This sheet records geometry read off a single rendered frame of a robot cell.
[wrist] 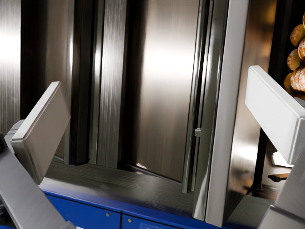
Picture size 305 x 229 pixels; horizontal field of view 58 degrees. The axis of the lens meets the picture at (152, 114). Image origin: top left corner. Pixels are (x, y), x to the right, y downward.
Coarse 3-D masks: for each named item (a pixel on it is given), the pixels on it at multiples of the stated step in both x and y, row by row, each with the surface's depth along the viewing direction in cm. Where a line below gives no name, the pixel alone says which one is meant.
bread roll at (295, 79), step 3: (303, 66) 96; (300, 69) 96; (297, 72) 97; (297, 75) 96; (294, 78) 98; (297, 78) 96; (294, 81) 99; (297, 81) 96; (297, 84) 97; (297, 87) 97; (300, 90) 97
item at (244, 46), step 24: (240, 0) 33; (264, 0) 40; (240, 24) 33; (264, 24) 42; (240, 48) 34; (264, 48) 45; (240, 72) 34; (240, 96) 35; (216, 120) 36; (240, 120) 37; (216, 144) 36; (240, 144) 39; (216, 168) 37; (240, 168) 42; (216, 192) 37; (240, 192) 44; (216, 216) 37
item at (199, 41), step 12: (204, 0) 39; (204, 12) 40; (204, 24) 40; (204, 36) 40; (204, 48) 41; (192, 72) 41; (192, 84) 41; (192, 96) 41; (192, 108) 42; (192, 120) 42; (192, 132) 42; (192, 144) 42; (192, 156) 43; (192, 168) 43
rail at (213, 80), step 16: (224, 0) 34; (224, 16) 34; (224, 32) 35; (208, 64) 36; (208, 80) 36; (208, 96) 36; (208, 112) 36; (208, 128) 37; (208, 144) 37; (208, 160) 37; (208, 176) 37
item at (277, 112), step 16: (256, 80) 18; (272, 80) 16; (256, 96) 18; (272, 96) 15; (288, 96) 15; (256, 112) 18; (272, 112) 16; (288, 112) 14; (304, 112) 13; (272, 128) 16; (288, 128) 14; (304, 128) 13; (288, 144) 14; (288, 160) 14
